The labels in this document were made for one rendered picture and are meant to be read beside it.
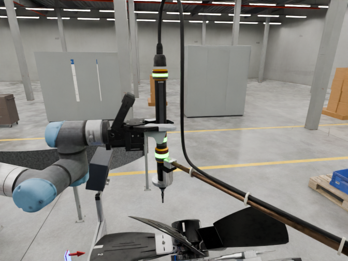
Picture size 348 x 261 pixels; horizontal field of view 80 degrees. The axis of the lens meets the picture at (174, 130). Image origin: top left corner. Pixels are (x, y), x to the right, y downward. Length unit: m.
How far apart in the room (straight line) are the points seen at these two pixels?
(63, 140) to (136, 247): 0.47
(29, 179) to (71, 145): 0.13
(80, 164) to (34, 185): 0.15
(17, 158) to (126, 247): 2.03
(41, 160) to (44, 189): 2.07
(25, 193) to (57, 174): 0.08
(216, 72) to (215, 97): 0.80
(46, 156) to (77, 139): 1.97
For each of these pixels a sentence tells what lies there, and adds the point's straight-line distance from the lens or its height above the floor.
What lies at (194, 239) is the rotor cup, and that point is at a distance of 0.86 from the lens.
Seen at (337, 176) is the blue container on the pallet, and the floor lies 0.32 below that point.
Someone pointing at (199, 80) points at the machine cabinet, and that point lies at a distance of 6.76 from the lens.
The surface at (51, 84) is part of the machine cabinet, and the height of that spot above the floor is 1.16.
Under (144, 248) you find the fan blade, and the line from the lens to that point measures 0.88.
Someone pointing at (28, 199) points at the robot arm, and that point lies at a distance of 0.58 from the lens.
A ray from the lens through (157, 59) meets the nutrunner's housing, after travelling 0.60.
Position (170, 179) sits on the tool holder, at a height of 1.48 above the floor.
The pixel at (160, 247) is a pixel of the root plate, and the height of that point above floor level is 1.18.
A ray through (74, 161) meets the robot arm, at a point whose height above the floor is 1.57.
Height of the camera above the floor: 1.84
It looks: 19 degrees down
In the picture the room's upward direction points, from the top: straight up
